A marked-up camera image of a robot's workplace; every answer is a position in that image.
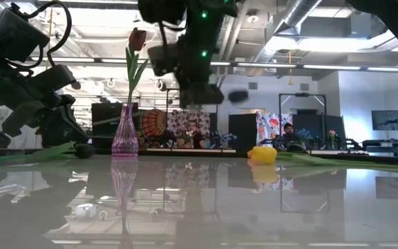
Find pink flower in vase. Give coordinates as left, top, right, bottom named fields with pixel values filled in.
left=327, top=129, right=338, bottom=150

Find person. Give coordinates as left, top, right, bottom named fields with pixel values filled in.
left=184, top=119, right=205, bottom=149
left=278, top=122, right=302, bottom=149

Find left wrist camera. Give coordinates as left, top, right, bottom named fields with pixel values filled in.
left=0, top=7, right=50, bottom=64

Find ceiling light strip row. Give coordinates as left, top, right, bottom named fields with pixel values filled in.
left=29, top=56, right=398, bottom=74

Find blue flower bunch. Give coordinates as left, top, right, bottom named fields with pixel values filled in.
left=295, top=127, right=312, bottom=149

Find red artificial tulip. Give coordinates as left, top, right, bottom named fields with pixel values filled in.
left=124, top=27, right=151, bottom=107
left=0, top=140, right=97, bottom=163

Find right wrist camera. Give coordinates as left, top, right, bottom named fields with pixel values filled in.
left=146, top=44, right=183, bottom=77

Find black cabinet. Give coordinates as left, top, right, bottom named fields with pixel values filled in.
left=91, top=102, right=140, bottom=155

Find yellow artificial tulip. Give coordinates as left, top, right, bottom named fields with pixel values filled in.
left=250, top=145, right=398, bottom=171

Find black aluminium table frame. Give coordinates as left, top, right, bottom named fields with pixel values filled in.
left=0, top=147, right=398, bottom=166

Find wooden background table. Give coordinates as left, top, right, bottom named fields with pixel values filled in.
left=146, top=148, right=237, bottom=154

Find black metal frame stand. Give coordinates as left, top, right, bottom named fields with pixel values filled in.
left=278, top=92, right=328, bottom=118
left=165, top=88, right=220, bottom=149

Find purple glass vase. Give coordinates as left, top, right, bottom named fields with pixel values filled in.
left=111, top=102, right=140, bottom=158

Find round ceiling fixture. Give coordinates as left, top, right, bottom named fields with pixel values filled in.
left=245, top=9, right=260, bottom=24

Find dark workbench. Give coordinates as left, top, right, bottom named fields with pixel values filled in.
left=359, top=139, right=398, bottom=157

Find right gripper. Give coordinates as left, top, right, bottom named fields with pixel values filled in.
left=175, top=33, right=250, bottom=108

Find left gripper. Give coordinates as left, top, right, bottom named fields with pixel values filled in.
left=0, top=33, right=91, bottom=148

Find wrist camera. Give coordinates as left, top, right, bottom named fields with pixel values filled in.
left=146, top=44, right=183, bottom=77
left=0, top=7, right=50, bottom=64

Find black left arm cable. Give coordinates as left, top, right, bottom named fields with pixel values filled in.
left=10, top=0, right=73, bottom=75

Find dark wall monitor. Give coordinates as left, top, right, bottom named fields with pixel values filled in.
left=371, top=109, right=398, bottom=131

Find orange mandala tapestry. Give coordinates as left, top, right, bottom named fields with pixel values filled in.
left=138, top=109, right=169, bottom=148

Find dotted floral cloth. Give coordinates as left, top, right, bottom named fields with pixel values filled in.
left=166, top=110, right=211, bottom=149

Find colourful flower print cloth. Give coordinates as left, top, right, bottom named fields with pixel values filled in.
left=256, top=110, right=294, bottom=146

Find wide black partition panel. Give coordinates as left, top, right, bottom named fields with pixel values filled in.
left=291, top=109, right=345, bottom=150

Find silver smooth ventilation duct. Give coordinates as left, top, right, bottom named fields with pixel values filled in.
left=252, top=0, right=324, bottom=70

